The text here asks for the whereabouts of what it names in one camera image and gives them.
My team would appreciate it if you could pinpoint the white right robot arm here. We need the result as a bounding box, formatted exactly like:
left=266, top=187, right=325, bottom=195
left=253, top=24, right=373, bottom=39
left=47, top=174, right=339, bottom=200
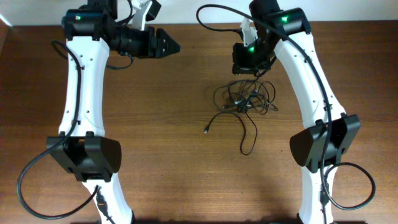
left=233, top=1, right=360, bottom=223

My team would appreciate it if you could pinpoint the thin black usb cable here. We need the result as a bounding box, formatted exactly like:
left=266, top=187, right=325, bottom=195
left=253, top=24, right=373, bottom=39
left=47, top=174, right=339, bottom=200
left=203, top=111, right=259, bottom=156

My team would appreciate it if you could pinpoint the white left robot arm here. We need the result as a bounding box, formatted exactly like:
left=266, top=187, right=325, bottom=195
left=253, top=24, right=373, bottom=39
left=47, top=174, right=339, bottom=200
left=47, top=1, right=180, bottom=223

